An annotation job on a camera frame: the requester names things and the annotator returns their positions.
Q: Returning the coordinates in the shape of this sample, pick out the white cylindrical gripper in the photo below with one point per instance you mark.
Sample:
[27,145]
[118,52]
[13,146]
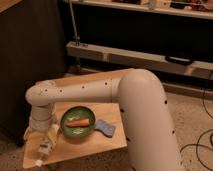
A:
[42,118]

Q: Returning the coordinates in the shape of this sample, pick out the white bottle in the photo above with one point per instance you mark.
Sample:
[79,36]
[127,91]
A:
[46,146]

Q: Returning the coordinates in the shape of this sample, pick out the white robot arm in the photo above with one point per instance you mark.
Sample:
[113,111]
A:
[148,125]

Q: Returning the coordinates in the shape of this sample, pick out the metal stand pole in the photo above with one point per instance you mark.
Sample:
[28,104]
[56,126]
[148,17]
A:
[76,36]

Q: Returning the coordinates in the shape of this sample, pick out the wooden folding table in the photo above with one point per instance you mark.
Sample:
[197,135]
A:
[94,143]

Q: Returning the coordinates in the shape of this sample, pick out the green bowl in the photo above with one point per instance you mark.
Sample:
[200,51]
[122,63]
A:
[77,113]

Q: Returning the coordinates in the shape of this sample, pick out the orange carrot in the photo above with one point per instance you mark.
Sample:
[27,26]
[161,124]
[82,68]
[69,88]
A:
[79,123]

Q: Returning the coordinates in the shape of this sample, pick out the blue sponge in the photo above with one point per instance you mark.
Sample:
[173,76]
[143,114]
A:
[105,128]

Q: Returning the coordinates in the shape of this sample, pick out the dark cabinet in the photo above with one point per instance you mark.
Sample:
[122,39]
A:
[32,48]

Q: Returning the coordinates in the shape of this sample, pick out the long wooden shelf beam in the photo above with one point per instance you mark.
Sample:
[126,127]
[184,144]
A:
[138,59]

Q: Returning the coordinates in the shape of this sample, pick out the black handle on shelf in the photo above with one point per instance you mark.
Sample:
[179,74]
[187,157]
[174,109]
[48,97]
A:
[181,61]

